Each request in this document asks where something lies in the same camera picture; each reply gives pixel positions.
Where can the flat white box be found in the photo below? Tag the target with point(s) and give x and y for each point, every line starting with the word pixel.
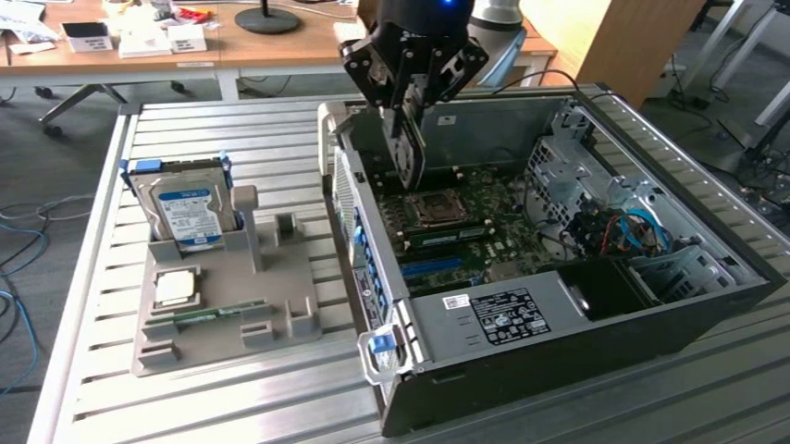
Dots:
pixel 144 46

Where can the black power connector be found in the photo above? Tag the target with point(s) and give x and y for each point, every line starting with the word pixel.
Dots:
pixel 586 231

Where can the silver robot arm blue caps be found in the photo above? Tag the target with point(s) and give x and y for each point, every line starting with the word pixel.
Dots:
pixel 499 11

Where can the wheeled chair base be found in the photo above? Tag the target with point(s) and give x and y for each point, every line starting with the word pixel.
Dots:
pixel 71 102

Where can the white card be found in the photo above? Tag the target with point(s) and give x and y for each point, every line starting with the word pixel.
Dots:
pixel 34 47

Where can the black open PC case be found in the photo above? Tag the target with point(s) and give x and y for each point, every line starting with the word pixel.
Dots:
pixel 555 370

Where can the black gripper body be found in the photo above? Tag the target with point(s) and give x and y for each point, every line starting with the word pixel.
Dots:
pixel 426 18

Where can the hard disk with blue carrier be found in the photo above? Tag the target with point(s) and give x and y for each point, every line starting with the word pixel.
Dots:
pixel 186 208

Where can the CPU socket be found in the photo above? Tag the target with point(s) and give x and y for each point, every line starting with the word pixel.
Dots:
pixel 439 208

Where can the small white box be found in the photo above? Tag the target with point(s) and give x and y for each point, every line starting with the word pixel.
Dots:
pixel 186 44

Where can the grey chipset heatsink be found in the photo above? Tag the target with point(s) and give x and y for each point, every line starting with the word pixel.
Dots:
pixel 507 274

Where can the low-profile graphics card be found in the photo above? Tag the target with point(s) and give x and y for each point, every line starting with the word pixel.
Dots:
pixel 407 157

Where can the perforated metal drive cage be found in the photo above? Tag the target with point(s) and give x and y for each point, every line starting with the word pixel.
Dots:
pixel 555 180

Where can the white desk leg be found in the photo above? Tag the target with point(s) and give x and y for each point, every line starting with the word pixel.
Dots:
pixel 718 44

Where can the silver CPU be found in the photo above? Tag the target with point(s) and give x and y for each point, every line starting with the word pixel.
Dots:
pixel 172 287

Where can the black round lamp base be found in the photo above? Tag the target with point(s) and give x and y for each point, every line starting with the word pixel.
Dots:
pixel 266 20

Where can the red item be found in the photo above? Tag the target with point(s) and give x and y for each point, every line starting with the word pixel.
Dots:
pixel 194 15

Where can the grey parts rack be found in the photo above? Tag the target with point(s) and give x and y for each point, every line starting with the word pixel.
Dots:
pixel 217 277

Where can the green RAM stick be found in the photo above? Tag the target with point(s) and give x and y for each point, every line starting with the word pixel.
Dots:
pixel 445 238
pixel 203 314

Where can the blue expansion slot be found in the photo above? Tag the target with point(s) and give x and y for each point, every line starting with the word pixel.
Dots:
pixel 433 267

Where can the green motherboard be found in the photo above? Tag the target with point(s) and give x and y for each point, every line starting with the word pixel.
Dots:
pixel 499 231

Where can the grey power supply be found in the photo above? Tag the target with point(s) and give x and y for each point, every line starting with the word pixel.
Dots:
pixel 445 333

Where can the white paper stack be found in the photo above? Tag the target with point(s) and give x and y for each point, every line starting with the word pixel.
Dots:
pixel 349 30

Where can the silver disk bay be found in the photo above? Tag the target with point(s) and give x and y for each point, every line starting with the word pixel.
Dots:
pixel 692 273

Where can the white box black inside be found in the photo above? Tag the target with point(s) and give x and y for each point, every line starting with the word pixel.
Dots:
pixel 92 44

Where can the wooden desk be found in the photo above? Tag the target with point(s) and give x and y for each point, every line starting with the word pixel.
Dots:
pixel 92 62

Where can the blue case latch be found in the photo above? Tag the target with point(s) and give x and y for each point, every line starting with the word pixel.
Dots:
pixel 379 344

